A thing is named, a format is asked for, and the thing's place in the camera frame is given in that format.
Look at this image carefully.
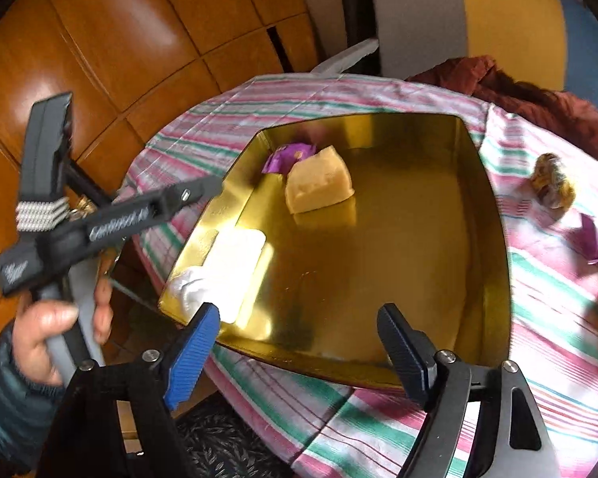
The dark quilted jacket sleeve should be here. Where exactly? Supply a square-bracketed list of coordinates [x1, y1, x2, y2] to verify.
[0, 323, 65, 477]

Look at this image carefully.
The yellow sponge block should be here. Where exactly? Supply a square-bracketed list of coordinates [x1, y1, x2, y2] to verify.
[285, 146, 354, 215]

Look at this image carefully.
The rust brown cloth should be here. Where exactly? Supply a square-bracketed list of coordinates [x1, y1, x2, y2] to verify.
[407, 55, 598, 161]

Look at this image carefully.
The gold wrapped candy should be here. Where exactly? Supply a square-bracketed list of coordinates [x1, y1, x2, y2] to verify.
[530, 153, 576, 212]

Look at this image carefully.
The person's left hand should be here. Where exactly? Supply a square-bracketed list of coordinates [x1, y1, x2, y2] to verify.
[10, 277, 115, 388]

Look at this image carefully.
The purple candy wrapper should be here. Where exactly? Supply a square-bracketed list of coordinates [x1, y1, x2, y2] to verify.
[261, 143, 316, 176]

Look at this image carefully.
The grey yellow blue chair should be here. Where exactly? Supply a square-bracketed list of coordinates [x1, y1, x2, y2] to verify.
[319, 0, 598, 108]

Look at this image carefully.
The gold tin box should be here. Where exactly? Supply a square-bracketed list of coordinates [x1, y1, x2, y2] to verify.
[173, 112, 511, 390]

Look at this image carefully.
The striped pink green bedsheet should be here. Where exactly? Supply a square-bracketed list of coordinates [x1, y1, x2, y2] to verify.
[120, 73, 598, 477]

